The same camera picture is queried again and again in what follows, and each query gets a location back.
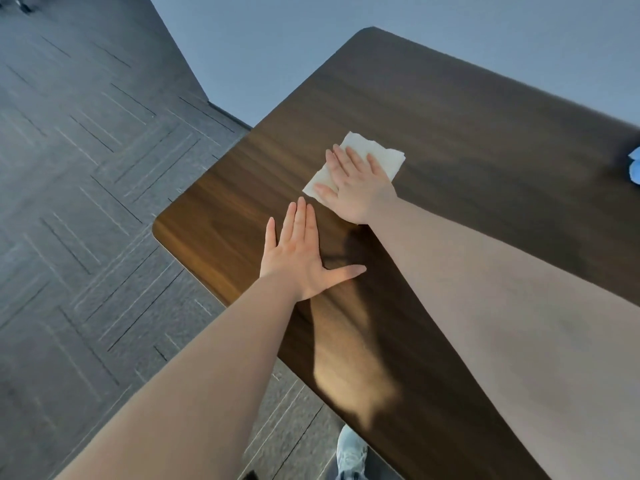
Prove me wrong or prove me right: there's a person's left hand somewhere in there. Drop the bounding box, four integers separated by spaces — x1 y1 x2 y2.
259 196 368 301

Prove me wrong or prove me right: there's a person's right hand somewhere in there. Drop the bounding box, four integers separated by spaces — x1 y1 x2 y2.
314 144 399 225

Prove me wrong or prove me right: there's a white paper towel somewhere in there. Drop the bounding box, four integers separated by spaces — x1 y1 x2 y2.
302 131 406 199

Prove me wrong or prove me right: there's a person's left forearm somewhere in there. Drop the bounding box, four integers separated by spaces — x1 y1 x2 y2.
52 276 302 480

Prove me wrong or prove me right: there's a person's right forearm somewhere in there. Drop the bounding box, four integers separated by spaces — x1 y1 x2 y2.
357 197 640 480

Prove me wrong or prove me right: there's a grey sneaker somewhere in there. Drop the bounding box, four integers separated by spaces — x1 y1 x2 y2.
335 425 370 480

